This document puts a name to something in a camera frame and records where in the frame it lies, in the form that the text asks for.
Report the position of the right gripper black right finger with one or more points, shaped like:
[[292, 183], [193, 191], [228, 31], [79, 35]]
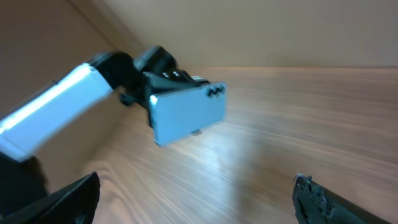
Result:
[[315, 204]]

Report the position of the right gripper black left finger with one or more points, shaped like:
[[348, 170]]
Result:
[[75, 203]]

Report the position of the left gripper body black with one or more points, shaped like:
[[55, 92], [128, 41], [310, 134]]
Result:
[[154, 71]]

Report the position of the teal Galaxy S25 smartphone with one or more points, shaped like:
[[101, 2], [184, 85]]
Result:
[[180, 113]]

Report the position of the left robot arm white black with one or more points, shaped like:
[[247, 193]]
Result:
[[25, 129]]

